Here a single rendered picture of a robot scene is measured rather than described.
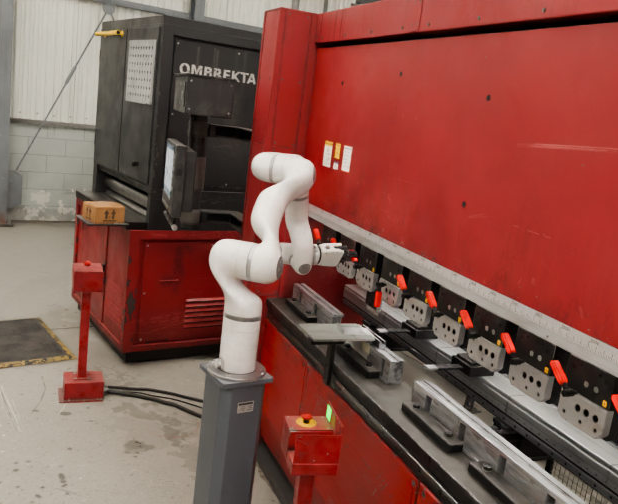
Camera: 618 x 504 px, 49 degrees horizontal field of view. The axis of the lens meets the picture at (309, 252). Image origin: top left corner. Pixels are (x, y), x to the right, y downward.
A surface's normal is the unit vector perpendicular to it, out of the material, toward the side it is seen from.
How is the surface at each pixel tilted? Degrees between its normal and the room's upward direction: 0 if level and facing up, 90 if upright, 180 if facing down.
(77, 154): 90
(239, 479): 90
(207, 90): 90
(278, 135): 90
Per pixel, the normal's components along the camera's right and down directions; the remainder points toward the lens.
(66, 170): 0.54, 0.24
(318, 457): 0.22, 0.23
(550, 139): -0.92, -0.04
